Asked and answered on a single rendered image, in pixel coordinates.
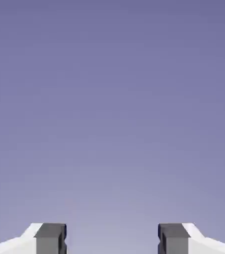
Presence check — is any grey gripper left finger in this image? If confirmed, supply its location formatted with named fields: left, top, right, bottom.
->
left=0, top=222, right=68, bottom=254

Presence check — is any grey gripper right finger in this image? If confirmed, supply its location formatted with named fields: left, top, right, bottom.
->
left=157, top=222, right=225, bottom=254

